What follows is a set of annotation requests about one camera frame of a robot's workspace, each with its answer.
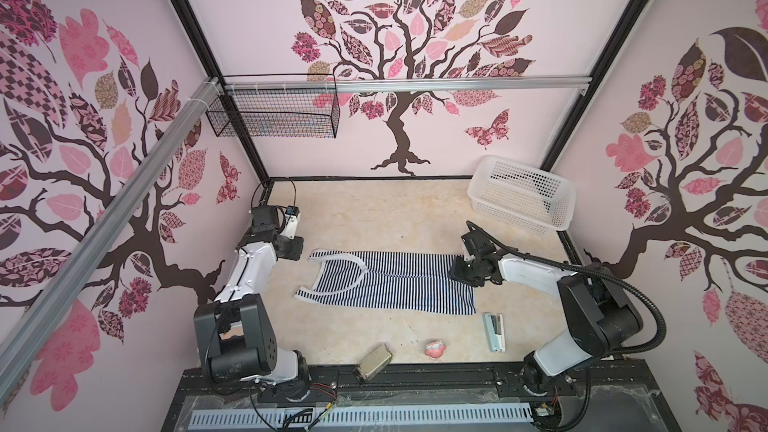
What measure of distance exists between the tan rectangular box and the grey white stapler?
0.92ft

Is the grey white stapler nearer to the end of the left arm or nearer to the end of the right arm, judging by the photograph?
the end of the right arm

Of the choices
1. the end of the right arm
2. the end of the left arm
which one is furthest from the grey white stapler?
the end of the left arm

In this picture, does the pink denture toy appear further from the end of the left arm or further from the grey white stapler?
the end of the left arm

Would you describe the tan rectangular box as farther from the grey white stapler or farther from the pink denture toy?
the grey white stapler

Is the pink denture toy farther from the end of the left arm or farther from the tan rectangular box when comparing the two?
the end of the left arm

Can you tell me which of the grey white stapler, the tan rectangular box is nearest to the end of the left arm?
the tan rectangular box

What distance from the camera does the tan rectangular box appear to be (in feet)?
2.43

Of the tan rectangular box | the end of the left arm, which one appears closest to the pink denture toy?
the tan rectangular box

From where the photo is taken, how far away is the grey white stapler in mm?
791

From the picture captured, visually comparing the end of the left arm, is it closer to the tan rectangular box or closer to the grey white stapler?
the tan rectangular box
